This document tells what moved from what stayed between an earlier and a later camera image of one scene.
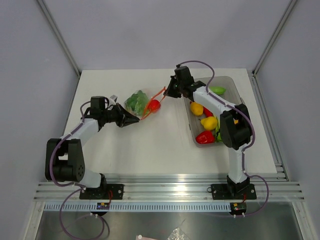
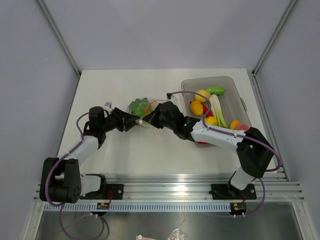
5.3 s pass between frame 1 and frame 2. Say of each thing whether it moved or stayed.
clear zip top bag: moved
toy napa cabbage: moved
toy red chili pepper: stayed
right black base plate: stayed
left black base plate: stayed
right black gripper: moved
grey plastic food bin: stayed
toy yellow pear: stayed
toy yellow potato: stayed
